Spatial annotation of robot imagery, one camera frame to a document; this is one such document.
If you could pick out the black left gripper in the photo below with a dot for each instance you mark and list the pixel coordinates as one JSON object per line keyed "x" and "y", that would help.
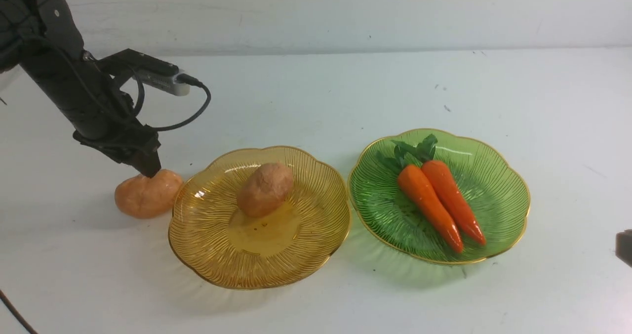
{"x": 103, "y": 116}

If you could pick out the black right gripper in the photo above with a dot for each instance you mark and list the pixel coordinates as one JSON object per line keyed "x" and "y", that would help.
{"x": 624, "y": 246}

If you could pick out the toy potato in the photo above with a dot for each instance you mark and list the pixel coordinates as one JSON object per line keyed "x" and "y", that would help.
{"x": 145, "y": 198}
{"x": 265, "y": 190}

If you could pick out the toy carrot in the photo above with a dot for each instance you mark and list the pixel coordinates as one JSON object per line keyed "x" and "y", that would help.
{"x": 444, "y": 184}
{"x": 417, "y": 187}

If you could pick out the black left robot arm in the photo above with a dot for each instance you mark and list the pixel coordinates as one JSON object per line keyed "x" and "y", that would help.
{"x": 41, "y": 37}

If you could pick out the amber ribbed plastic plate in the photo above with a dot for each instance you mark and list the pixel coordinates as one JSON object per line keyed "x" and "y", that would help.
{"x": 210, "y": 235}

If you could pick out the green ribbed plastic plate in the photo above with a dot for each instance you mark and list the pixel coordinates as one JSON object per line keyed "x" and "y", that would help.
{"x": 496, "y": 193}

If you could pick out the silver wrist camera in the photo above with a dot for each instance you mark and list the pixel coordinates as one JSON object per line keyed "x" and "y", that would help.
{"x": 145, "y": 69}

